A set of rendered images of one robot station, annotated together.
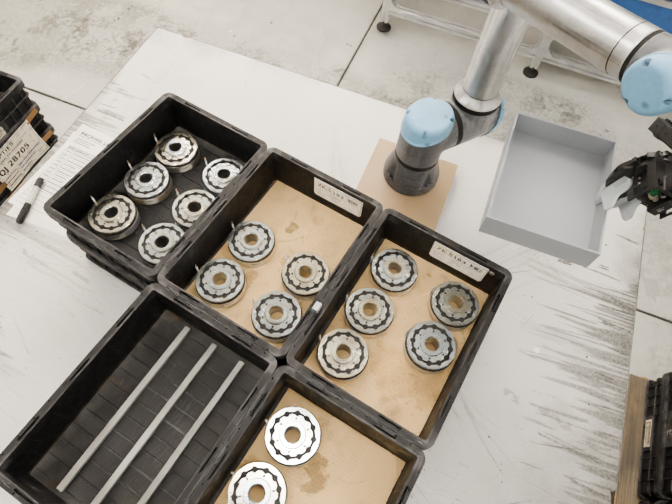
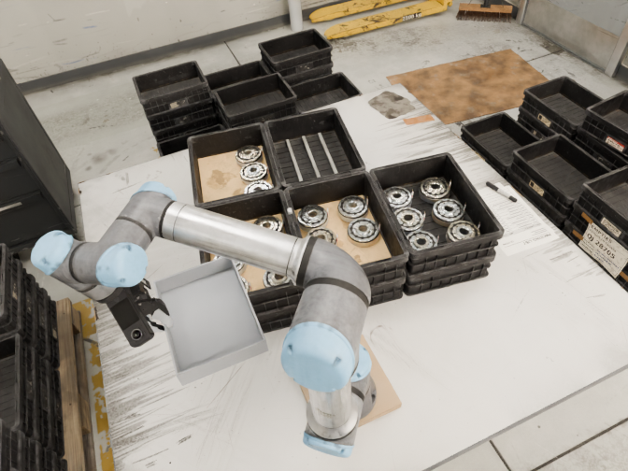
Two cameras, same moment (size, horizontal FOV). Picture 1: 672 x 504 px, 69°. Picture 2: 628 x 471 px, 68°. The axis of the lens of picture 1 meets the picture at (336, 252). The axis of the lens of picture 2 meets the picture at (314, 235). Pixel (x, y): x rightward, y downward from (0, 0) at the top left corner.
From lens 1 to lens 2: 135 cm
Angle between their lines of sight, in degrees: 66
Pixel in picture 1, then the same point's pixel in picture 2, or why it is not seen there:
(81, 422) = (338, 147)
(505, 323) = not seen: hidden behind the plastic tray
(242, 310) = (331, 211)
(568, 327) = (159, 388)
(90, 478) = (314, 142)
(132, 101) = (570, 274)
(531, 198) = (216, 306)
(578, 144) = (207, 369)
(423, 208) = not seen: hidden behind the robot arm
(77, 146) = (537, 227)
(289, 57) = not seen: outside the picture
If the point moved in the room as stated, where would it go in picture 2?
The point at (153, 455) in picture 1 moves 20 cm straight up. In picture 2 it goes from (303, 159) to (298, 115)
